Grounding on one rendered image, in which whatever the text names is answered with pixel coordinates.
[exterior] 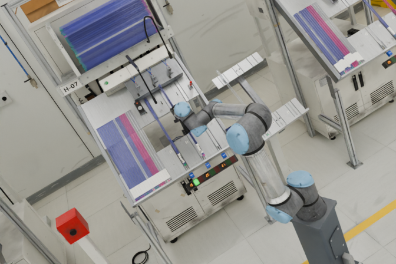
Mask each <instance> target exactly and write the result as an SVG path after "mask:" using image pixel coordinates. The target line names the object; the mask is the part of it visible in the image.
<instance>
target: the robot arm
mask: <svg viewBox="0 0 396 264"><path fill-rule="evenodd" d="M170 111H171V113H172V114H173V116H174V117H175V120H174V123H177V122H180V123H181V126H182V127H183V129H184V131H185V132H186V133H189V132H192V133H193V134H194V135H195V136H196V137H199V136H200V135H201V134H203V133H204V132H205V131H206V130H207V127H206V125H207V124H208V123H210V122H211V121H212V120H213V119H214V118H224V119H230V120H238V121H237V122H236V123H234V124H233V125H232V126H231V128H230V129H228V131H227V133H226V140H227V143H228V145H229V146H230V148H231V149H233V151H234V152H235V153H237V154H241V155H242V156H245V157H246V158H247V160H248V162H249V163H250V165H251V166H252V169H253V171H254V172H255V174H256V176H257V177H258V179H259V181H260V183H261V185H262V187H263V188H264V190H265V192H266V194H267V195H266V201H267V203H268V205H267V206H266V211H267V213H268V214H269V215H270V216H271V217H272V218H274V219H275V220H277V221H278V222H280V223H284V224H286V223H288V222H289V221H290V220H291V219H293V217H294V215H297V217H298V218H299V219H301V220H302V221H304V222H314V221H317V220H319V219H321V218H322V217H323V216H324V215H325V213H326V210H327V207H326V203H325V201H324V199H323V198H322V197H321V196H320V195H319V194H318V191H317V189H316V186H315V183H314V179H313V178H312V175H311V174H310V173H309V172H307V171H304V170H298V171H294V172H292V173H290V174H289V175H288V176H287V178H286V182H287V185H286V186H284V185H283V183H282V181H281V179H280V177H279V175H278V173H277V171H276V169H275V168H274V166H273V164H272V162H271V160H270V158H269V156H268V154H267V152H266V150H265V149H264V146H265V141H264V139H263V137H262V136H263V135H264V134H265V133H266V132H267V131H268V130H269V128H270V127H271V124H272V115H271V112H270V111H269V109H268V108H267V107H266V106H265V105H263V104H260V103H250V104H248V105H246V104H226V103H222V102H221V101H220V100H219V99H217V98H216V99H214V100H213V101H211V102H210V103H208V105H207V106H205V107H204V108H203V109H202V110H200V111H199V112H198V113H197V114H195V113H194V112H193V110H192V109H191V108H190V106H189V105H188V103H186V102H184V101H181V102H179V103H177V104H175V105H174V106H173V107H172V108H171V109H170Z"/></svg>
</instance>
